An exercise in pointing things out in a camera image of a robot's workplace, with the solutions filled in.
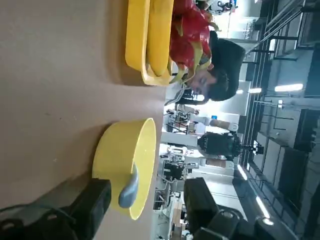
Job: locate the person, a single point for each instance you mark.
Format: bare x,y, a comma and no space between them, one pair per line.
225,62

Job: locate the black background machine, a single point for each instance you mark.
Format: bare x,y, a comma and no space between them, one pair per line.
217,146

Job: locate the light blue spoon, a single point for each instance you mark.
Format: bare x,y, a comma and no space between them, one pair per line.
128,195

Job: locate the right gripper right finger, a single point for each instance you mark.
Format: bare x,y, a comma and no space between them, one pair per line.
212,220

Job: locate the yellow plastic tray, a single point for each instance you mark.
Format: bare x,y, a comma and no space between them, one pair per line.
135,37

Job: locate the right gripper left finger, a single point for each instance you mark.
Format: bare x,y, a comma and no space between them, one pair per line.
75,220

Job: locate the pink dragon fruit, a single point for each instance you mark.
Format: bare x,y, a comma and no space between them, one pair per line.
190,37

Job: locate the yellow bowl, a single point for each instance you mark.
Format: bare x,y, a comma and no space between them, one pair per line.
117,140

